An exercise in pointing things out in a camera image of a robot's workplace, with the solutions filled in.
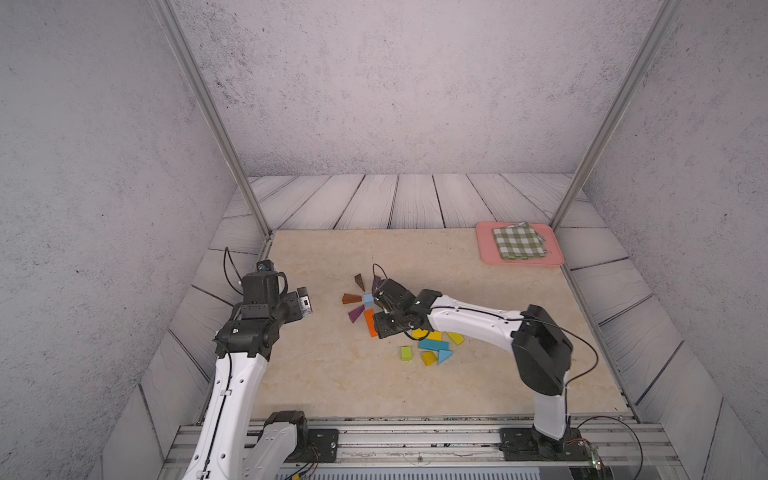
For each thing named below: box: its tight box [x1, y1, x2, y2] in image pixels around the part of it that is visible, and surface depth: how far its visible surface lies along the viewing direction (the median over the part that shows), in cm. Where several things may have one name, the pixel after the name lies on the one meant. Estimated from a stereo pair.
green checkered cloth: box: [492, 221, 547, 260], surface depth 117 cm
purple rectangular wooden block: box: [348, 304, 365, 323], surface depth 98 cm
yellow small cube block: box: [422, 352, 438, 366], surface depth 88 cm
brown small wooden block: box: [342, 293, 362, 304], surface depth 101 cm
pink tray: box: [475, 222, 565, 265], surface depth 118 cm
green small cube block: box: [400, 346, 413, 361], surface depth 88 cm
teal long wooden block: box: [418, 339, 451, 352], surface depth 92 cm
